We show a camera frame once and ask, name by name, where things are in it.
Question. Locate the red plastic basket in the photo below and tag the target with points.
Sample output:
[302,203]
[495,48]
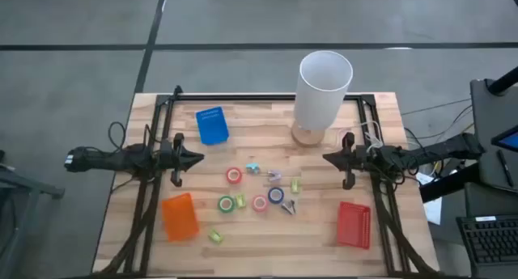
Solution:
[354,226]

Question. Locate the teal staple remover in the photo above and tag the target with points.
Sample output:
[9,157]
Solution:
[253,168]

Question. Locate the blue plastic basket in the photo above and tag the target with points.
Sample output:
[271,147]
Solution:
[212,127]

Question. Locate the green staple box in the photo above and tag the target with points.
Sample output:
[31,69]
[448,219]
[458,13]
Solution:
[240,201]
[215,235]
[295,186]

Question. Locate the black pole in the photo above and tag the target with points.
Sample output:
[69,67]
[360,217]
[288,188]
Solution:
[506,80]

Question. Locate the black pen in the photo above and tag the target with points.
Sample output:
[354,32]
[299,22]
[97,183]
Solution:
[505,167]

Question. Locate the grey metal cart frame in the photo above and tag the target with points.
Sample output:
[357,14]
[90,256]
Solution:
[24,186]

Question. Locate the purple staple remover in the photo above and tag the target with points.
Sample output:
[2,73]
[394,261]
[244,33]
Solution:
[275,175]

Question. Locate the white paper sheet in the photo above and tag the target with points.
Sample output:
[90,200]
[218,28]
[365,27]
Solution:
[434,208]

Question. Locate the orange plastic basket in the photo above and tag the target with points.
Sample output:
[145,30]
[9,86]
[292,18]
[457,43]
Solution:
[180,218]

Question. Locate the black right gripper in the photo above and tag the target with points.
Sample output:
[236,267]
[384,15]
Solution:
[350,159]

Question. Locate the dark grey side table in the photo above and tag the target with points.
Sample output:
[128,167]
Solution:
[485,121]

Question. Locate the black aluminium table frame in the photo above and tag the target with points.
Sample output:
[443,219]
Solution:
[243,97]

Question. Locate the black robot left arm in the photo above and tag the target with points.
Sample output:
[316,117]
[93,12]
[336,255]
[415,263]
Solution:
[105,161]

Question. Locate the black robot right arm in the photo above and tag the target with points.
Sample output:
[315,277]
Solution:
[441,149]

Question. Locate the black side table beam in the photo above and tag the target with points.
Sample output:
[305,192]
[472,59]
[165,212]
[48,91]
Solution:
[449,184]

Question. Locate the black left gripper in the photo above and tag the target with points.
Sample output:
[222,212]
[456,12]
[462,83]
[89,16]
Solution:
[178,159]

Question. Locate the green tape roll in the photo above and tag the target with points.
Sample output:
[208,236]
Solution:
[220,204]

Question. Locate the blue tape roll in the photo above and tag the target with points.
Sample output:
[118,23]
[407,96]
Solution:
[270,195]

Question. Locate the tablet with blue screen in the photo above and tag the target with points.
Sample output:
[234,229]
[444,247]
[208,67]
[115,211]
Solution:
[508,140]

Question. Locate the pink tape roll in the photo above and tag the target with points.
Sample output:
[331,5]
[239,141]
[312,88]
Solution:
[254,203]

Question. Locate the white shade table lamp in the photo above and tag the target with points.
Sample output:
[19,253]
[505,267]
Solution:
[321,93]

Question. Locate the red tape roll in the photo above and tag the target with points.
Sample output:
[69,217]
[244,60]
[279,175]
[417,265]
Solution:
[228,176]

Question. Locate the black computer keyboard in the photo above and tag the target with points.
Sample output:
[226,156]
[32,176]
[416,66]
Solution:
[489,240]

